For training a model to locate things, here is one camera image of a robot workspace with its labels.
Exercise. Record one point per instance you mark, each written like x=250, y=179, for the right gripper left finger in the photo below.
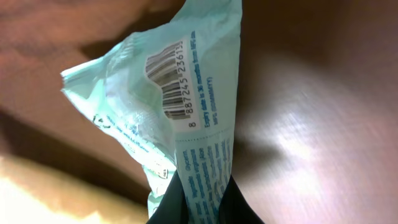
x=173, y=207

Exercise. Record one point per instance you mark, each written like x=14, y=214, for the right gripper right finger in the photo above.
x=234, y=209

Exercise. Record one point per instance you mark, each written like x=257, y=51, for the light teal wipes pack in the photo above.
x=168, y=96

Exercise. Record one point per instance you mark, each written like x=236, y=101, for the yellow chips bag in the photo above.
x=34, y=194

